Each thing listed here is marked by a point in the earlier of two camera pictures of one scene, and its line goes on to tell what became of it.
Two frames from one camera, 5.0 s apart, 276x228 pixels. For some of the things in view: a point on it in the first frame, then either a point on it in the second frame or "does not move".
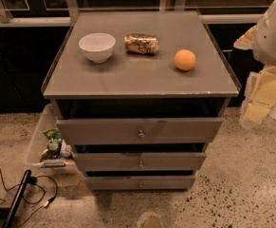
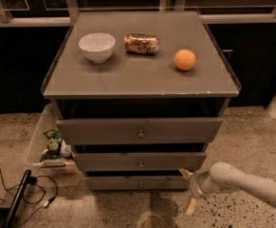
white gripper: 271,38 -> 194,184
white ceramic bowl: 98,47 does not move
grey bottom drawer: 142,182 does not move
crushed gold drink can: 141,43 does not move
